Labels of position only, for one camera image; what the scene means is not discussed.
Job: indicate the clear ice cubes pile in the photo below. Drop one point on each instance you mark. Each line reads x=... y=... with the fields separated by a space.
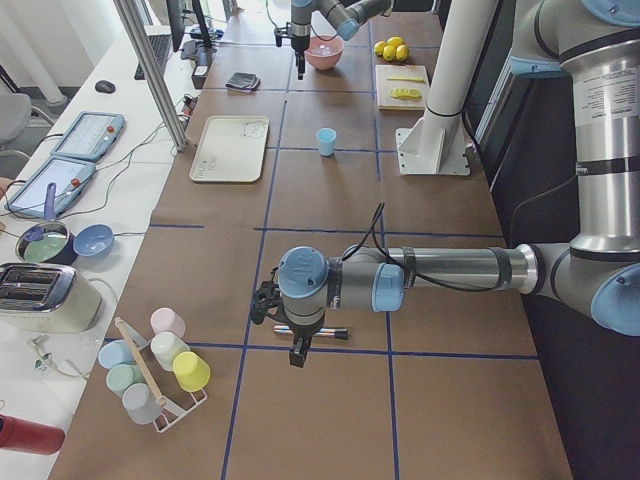
x=322 y=50

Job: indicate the teach pendant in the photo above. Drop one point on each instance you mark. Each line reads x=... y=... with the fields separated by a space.
x=56 y=185
x=90 y=136

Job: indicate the blue cup on rack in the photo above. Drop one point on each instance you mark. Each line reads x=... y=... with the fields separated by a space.
x=114 y=353

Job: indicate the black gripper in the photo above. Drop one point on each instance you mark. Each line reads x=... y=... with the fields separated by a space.
x=299 y=44
x=301 y=332

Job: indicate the pink cup on rack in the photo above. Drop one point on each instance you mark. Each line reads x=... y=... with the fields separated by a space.
x=165 y=319

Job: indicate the white cup on rack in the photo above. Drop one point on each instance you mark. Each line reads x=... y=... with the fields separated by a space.
x=166 y=346

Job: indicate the black keyboard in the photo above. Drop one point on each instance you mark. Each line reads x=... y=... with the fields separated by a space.
x=161 y=47

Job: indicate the green cup on rack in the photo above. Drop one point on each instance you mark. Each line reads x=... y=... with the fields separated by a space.
x=121 y=376

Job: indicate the cream toaster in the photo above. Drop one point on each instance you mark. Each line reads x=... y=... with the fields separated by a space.
x=47 y=298

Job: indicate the black computer mouse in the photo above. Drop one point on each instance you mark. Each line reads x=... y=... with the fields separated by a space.
x=104 y=86

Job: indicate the blue bowl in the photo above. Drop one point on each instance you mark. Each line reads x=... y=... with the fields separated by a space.
x=94 y=241

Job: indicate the blue saucepan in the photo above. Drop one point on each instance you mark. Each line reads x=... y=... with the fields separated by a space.
x=49 y=241

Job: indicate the grey purple folded cloth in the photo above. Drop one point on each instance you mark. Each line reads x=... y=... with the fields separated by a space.
x=243 y=82

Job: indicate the yellow cup on rack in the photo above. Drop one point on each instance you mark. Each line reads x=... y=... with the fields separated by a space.
x=191 y=371

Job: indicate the yellow plastic knife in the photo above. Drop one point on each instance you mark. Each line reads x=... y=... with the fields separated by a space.
x=406 y=79

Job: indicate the steel muddler black tip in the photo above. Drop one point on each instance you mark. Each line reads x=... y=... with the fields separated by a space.
x=335 y=333

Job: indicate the light blue plastic cup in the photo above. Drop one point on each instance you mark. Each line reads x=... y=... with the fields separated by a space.
x=326 y=140

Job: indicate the white cup rack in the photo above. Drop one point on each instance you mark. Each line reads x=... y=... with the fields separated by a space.
x=172 y=412

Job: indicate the upper teach pendant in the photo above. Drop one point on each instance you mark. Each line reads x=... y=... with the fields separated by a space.
x=90 y=136

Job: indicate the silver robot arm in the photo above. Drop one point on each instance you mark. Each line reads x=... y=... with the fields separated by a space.
x=346 y=21
x=596 y=273

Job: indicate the cream bear tray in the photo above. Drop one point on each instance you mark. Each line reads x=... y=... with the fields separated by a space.
x=230 y=150

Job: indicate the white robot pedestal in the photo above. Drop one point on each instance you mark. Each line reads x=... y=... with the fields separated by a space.
x=435 y=145

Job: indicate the aluminium frame post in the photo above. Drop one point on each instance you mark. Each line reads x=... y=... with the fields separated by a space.
x=135 y=30

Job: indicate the lower teach pendant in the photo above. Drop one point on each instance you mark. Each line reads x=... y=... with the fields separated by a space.
x=56 y=185

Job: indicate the pink bowl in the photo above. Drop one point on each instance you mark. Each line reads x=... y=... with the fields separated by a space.
x=323 y=63

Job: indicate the red bottle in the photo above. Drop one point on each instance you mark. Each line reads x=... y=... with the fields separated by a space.
x=25 y=436

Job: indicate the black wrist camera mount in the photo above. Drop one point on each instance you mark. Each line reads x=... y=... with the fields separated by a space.
x=281 y=34

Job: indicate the yellow lemon slices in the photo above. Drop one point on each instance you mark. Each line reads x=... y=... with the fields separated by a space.
x=405 y=93

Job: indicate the grey cup on rack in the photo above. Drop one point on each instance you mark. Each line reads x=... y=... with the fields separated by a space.
x=140 y=404

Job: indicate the wooden cutting board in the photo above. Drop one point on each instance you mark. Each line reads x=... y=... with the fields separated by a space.
x=385 y=102

